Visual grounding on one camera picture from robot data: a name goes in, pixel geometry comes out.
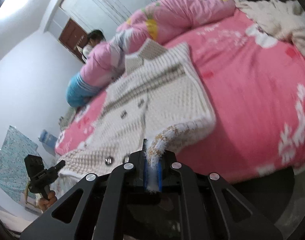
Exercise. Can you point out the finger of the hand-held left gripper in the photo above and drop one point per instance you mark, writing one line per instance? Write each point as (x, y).
(56, 168)

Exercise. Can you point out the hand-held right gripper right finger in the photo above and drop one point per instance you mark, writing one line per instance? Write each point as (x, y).
(160, 180)

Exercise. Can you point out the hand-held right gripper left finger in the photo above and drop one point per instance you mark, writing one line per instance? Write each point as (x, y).
(145, 180)

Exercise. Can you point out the beige white houndstooth jacket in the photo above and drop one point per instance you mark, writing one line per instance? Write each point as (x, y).
(155, 92)

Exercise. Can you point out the person's left hand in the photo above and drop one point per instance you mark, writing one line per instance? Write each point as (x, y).
(48, 202)

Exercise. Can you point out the teal patterned sheet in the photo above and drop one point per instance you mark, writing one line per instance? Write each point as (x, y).
(12, 160)

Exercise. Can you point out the blue plastic packet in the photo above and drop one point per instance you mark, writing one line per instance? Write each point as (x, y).
(48, 138)

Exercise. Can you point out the green patterned cloth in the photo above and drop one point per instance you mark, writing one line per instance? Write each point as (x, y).
(66, 118)

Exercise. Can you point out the pink floral blanket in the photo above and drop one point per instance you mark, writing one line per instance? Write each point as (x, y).
(255, 100)

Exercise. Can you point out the brown wooden door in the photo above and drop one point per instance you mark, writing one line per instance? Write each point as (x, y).
(72, 37)

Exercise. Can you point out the pink and blue quilt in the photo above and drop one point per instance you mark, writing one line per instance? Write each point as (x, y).
(167, 17)

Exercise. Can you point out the white panelled wardrobe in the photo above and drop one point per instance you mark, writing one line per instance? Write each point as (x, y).
(110, 2)

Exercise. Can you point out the cream fuzzy cloth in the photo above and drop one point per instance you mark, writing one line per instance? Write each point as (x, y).
(280, 22)

